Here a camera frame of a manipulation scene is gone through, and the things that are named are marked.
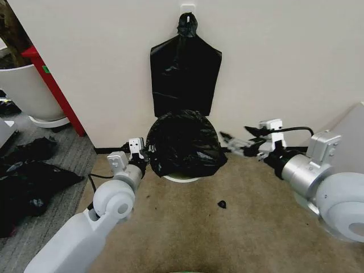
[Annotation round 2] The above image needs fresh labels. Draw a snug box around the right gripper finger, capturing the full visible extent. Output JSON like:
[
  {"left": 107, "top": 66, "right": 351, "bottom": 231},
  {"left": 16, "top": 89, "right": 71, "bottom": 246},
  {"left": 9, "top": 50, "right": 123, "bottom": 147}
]
[
  {"left": 243, "top": 126, "right": 270, "bottom": 138},
  {"left": 220, "top": 130, "right": 264, "bottom": 157}
]

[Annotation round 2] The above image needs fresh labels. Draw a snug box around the black garbage bag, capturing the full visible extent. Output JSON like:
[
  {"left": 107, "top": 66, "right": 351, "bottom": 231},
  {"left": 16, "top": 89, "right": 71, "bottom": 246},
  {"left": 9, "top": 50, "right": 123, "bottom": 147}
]
[
  {"left": 148, "top": 12, "right": 223, "bottom": 118},
  {"left": 0, "top": 160, "right": 85, "bottom": 238},
  {"left": 146, "top": 109, "right": 229, "bottom": 179},
  {"left": 15, "top": 136, "right": 59, "bottom": 160}
]

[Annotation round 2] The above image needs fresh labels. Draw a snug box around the white trash bin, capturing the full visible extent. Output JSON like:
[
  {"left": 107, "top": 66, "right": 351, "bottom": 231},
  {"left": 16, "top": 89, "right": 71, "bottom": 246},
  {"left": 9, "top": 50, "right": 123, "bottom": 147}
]
[{"left": 161, "top": 171, "right": 203, "bottom": 183}]

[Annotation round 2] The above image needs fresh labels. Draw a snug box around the flat black garbage bag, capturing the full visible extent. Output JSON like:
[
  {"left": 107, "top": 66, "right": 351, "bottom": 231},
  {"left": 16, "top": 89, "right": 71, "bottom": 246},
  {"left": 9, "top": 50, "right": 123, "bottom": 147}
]
[{"left": 148, "top": 12, "right": 223, "bottom": 118}]

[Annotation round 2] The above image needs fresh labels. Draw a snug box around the crumpled black garbage bag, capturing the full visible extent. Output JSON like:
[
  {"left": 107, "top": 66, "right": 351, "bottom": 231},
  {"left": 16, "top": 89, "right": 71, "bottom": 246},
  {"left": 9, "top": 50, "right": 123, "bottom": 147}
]
[
  {"left": 0, "top": 160, "right": 85, "bottom": 238},
  {"left": 15, "top": 136, "right": 59, "bottom": 160}
]

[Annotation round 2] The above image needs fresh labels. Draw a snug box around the white planter saucer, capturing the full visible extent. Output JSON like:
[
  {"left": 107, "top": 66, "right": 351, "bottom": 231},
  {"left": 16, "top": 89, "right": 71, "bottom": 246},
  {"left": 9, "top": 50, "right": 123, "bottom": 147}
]
[{"left": 28, "top": 114, "right": 71, "bottom": 129}]

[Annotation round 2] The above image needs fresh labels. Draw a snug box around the beige floor mat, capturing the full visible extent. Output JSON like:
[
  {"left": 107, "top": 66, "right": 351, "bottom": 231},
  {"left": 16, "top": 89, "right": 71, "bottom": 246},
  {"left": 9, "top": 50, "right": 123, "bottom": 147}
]
[{"left": 76, "top": 152, "right": 364, "bottom": 273}]

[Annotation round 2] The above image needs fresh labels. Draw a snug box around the large white planter pot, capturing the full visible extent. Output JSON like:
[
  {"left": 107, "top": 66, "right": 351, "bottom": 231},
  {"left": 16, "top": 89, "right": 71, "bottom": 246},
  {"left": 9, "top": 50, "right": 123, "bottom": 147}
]
[{"left": 0, "top": 63, "right": 68, "bottom": 121}]

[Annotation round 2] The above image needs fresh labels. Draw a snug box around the pale grey flat device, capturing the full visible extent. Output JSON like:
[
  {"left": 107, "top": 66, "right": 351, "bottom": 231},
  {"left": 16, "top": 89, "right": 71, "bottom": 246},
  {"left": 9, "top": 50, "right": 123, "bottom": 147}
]
[{"left": 0, "top": 117, "right": 20, "bottom": 150}]

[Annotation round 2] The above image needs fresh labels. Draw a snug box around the dark clutter pile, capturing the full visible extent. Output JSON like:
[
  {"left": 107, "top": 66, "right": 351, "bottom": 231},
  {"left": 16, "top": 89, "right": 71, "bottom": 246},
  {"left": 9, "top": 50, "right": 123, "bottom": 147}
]
[{"left": 0, "top": 89, "right": 23, "bottom": 115}]

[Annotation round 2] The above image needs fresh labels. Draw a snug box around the brown plant trunk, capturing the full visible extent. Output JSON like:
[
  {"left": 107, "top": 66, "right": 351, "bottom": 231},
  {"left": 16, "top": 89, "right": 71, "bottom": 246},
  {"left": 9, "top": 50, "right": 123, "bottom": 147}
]
[{"left": 0, "top": 0, "right": 32, "bottom": 69}]

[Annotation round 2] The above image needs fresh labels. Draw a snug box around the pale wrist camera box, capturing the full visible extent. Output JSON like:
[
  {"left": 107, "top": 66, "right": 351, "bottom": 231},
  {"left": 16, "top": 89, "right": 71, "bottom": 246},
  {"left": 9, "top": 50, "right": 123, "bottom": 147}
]
[
  {"left": 128, "top": 138, "right": 144, "bottom": 155},
  {"left": 258, "top": 118, "right": 286, "bottom": 149}
]

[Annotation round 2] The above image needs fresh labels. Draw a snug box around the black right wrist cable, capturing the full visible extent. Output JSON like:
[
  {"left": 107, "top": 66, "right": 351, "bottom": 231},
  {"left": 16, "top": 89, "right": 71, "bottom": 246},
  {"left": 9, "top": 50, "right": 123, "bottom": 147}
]
[{"left": 279, "top": 126, "right": 315, "bottom": 138}]

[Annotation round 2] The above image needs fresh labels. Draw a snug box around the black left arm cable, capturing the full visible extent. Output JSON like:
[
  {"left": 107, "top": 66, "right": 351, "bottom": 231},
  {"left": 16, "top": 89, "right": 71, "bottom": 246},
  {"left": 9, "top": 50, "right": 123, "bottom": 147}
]
[{"left": 87, "top": 173, "right": 99, "bottom": 212}]

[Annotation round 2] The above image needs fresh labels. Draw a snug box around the red metal post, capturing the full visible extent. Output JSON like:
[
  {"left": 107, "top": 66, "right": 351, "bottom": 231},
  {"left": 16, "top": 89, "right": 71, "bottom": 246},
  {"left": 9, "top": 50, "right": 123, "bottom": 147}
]
[{"left": 20, "top": 46, "right": 87, "bottom": 138}]

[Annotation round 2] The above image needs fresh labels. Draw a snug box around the white wall hook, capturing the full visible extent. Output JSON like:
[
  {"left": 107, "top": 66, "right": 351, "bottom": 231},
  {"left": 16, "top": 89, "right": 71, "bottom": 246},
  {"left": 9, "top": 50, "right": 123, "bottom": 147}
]
[{"left": 180, "top": 3, "right": 197, "bottom": 22}]

